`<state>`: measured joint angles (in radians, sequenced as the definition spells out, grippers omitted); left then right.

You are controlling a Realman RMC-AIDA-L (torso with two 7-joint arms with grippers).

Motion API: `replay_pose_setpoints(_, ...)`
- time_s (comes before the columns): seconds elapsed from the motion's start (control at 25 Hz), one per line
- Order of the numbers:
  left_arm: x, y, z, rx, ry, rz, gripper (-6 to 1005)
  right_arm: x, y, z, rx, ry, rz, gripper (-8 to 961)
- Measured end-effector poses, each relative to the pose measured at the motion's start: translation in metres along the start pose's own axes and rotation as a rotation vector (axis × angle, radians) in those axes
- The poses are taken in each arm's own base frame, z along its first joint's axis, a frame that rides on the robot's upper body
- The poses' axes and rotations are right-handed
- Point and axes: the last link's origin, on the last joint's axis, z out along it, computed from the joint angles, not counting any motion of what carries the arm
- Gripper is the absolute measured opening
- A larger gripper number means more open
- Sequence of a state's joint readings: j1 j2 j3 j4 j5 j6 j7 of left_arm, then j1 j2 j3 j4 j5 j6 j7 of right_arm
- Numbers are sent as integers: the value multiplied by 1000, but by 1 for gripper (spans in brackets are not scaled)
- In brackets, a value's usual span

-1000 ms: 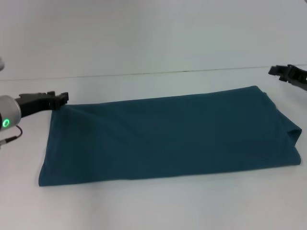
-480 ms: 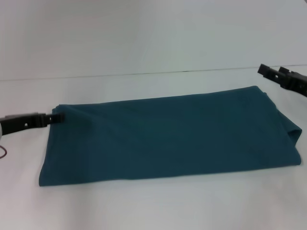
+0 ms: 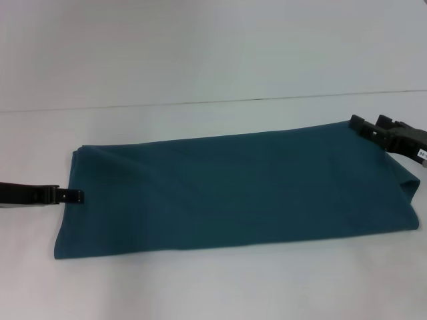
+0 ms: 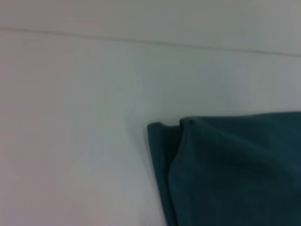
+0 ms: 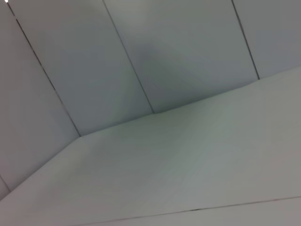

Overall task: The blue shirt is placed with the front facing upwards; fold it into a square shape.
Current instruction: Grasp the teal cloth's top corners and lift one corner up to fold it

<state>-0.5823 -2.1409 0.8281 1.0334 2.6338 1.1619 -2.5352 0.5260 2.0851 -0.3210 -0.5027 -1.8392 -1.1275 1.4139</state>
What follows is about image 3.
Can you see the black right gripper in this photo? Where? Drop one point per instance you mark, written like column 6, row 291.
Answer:
column 407, row 140

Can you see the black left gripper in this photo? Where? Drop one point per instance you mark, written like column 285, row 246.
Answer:
column 25, row 194

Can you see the teal T-shirt with FREE print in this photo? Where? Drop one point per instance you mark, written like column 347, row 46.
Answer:
column 233, row 193

